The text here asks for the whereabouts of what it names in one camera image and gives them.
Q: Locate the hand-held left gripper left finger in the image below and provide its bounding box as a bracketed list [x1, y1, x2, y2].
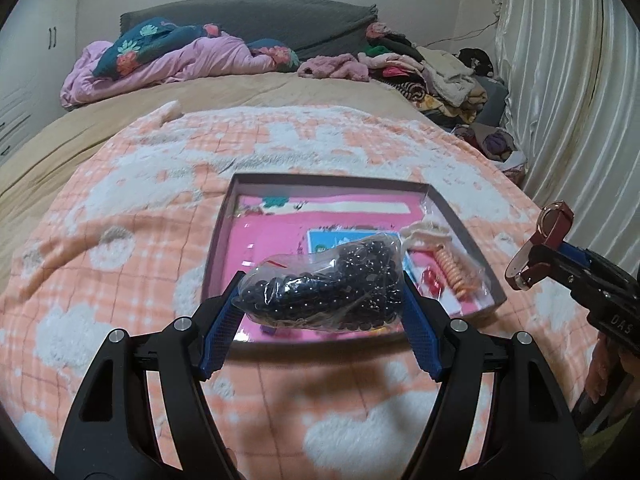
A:
[54, 271, 247, 480]

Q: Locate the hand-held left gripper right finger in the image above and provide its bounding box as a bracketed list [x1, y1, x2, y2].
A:
[400, 272, 586, 480]

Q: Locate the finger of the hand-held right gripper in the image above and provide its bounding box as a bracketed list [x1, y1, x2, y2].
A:
[542, 260, 606, 302]
[525, 240, 608, 267]

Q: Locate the red cherry earrings packet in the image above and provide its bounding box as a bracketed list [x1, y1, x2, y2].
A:
[416, 266, 447, 295]

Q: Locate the red strap wristwatch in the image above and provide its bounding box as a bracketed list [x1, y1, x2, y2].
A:
[505, 201, 575, 291]

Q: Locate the pink-lined cardboard box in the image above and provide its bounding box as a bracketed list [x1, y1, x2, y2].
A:
[202, 172, 508, 343]

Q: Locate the bag of black beads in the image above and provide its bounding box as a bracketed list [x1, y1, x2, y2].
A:
[231, 234, 407, 333]

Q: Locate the person's right hand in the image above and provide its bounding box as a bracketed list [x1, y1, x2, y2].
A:
[584, 337, 640, 411]

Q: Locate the white fabric accessory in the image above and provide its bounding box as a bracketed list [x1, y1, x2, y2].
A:
[400, 222, 453, 251]

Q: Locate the peach and white plush blanket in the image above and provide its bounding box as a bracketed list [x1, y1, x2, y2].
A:
[0, 105, 601, 480]

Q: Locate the bag of clothes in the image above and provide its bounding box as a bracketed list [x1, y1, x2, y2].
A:
[452, 122, 526, 171]

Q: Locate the white satin curtain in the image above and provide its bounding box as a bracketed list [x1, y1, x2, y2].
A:
[492, 0, 640, 271]

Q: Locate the grey pillow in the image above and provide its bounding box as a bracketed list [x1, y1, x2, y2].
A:
[475, 80, 508, 128]

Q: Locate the black and white garment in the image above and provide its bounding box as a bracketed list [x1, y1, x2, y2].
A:
[457, 47, 496, 78]

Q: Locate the pile of folded clothes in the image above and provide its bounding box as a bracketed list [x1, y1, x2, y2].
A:
[365, 22, 506, 123]

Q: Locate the beige bed sheet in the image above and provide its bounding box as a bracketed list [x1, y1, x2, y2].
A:
[0, 70, 416, 271]

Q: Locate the pink floral quilt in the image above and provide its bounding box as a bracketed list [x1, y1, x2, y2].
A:
[60, 17, 301, 111]

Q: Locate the pink fluffy garment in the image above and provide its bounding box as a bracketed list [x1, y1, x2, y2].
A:
[298, 52, 373, 82]

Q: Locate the grey headboard cushion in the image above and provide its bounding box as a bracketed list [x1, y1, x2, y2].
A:
[119, 0, 379, 63]

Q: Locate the white wardrobe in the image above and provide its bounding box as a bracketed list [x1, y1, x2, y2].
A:
[0, 0, 86, 161]

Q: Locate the black wall cable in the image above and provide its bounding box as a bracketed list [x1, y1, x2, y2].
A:
[425, 15, 501, 46]

